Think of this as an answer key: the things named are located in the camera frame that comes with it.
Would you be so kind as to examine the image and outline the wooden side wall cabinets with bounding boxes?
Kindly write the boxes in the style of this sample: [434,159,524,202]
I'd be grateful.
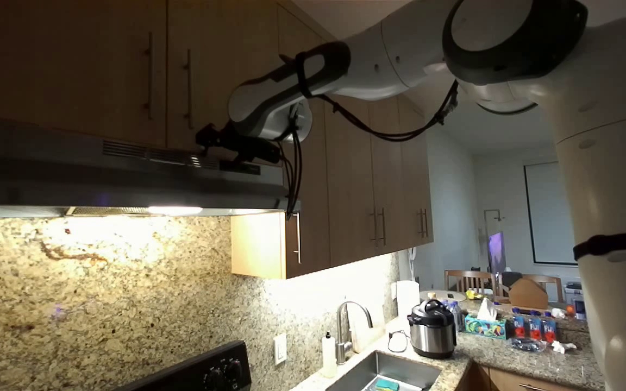
[228,2,434,283]

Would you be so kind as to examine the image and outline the white soap bottle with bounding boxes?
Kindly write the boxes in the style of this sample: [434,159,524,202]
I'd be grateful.
[322,332,336,376]

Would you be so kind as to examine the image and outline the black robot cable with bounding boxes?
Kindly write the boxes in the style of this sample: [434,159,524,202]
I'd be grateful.
[278,51,460,215]

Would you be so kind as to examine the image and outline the wooden cabinet door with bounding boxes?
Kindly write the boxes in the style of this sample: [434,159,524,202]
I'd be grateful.
[0,0,166,148]
[166,0,278,153]

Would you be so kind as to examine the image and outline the tissue box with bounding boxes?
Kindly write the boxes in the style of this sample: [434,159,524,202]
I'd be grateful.
[463,298,505,338]

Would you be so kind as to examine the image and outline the colourful drink box pack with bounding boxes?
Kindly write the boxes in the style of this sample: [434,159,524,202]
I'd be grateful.
[510,310,558,344]

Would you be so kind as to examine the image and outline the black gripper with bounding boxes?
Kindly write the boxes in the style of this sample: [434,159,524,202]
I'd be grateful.
[195,124,283,174]

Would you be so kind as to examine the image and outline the white paper towel roll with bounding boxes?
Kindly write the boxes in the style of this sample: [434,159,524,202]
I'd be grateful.
[396,281,418,317]

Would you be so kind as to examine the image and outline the wooden upper cabinet left door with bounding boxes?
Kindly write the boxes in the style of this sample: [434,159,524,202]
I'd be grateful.
[0,0,166,148]

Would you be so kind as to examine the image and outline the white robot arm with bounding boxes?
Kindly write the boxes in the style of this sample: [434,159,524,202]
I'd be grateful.
[195,0,626,391]

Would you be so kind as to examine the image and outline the white wall outlet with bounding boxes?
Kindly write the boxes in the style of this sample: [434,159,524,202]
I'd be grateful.
[274,335,287,364]

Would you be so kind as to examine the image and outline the black stove control panel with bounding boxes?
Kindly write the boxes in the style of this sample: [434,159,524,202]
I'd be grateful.
[114,341,252,391]

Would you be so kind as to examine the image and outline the stainless steel sink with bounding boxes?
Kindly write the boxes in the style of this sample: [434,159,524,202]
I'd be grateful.
[323,351,439,391]

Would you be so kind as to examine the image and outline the wooden chair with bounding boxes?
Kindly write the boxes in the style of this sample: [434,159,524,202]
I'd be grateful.
[445,270,502,298]

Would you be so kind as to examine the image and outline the silver black pressure cooker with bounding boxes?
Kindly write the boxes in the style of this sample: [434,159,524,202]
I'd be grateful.
[407,300,455,359]

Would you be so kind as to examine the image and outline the stainless steel range hood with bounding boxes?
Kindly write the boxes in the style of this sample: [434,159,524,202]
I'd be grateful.
[0,119,298,218]

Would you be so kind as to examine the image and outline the wooden upper cabinet right door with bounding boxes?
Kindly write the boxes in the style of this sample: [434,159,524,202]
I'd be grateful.
[166,0,278,153]

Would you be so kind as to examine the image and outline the black hood switch panel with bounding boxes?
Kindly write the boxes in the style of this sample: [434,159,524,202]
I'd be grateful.
[102,141,263,175]

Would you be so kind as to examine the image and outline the silver kitchen faucet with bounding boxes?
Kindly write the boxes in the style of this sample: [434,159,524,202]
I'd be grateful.
[335,300,373,364]

